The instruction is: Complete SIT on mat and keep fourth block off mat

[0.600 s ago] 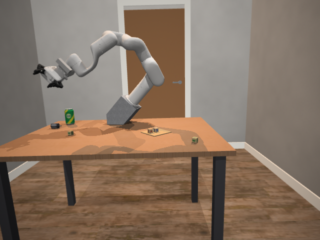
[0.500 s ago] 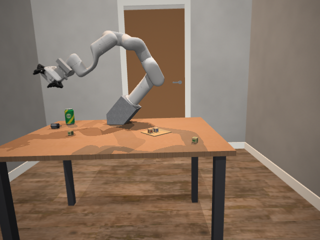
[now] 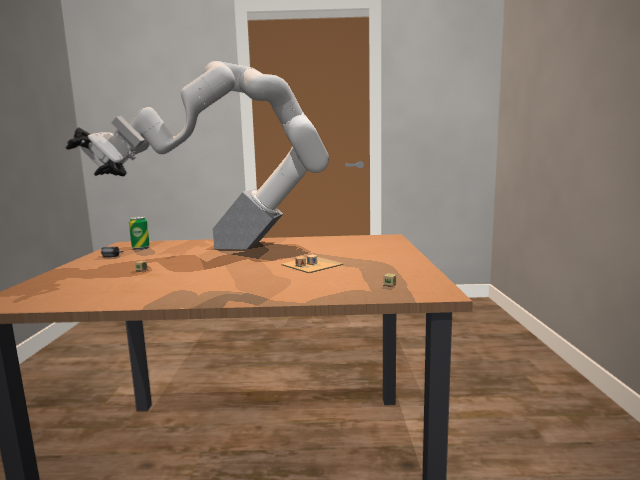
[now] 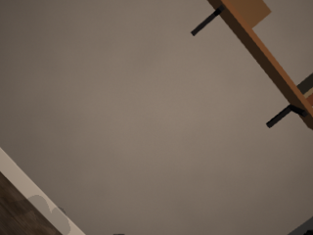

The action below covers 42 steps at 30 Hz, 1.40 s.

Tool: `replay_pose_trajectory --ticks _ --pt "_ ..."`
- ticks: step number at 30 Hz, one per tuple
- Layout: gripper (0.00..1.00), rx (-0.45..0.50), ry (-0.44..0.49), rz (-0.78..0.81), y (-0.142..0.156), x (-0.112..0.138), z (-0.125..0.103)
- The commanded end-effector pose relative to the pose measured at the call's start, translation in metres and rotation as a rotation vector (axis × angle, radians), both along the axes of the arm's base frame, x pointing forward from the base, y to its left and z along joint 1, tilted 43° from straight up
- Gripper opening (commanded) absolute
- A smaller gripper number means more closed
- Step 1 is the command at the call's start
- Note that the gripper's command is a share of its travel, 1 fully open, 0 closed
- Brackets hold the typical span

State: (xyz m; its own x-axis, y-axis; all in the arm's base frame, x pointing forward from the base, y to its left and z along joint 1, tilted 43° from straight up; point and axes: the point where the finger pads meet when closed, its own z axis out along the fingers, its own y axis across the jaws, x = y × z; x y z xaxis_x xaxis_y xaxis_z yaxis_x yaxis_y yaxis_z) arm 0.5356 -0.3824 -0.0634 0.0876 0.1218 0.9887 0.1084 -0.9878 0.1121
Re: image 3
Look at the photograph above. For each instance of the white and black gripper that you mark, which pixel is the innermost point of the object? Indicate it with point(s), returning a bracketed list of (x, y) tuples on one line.
[(110, 150)]

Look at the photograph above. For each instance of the green drink can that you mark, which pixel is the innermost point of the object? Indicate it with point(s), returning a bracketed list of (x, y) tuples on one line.
[(139, 233)]

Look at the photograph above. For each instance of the tan square mat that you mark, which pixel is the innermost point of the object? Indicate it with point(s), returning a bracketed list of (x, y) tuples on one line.
[(321, 265)]

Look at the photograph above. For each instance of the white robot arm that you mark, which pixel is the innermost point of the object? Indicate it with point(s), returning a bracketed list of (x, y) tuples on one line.
[(308, 151)]

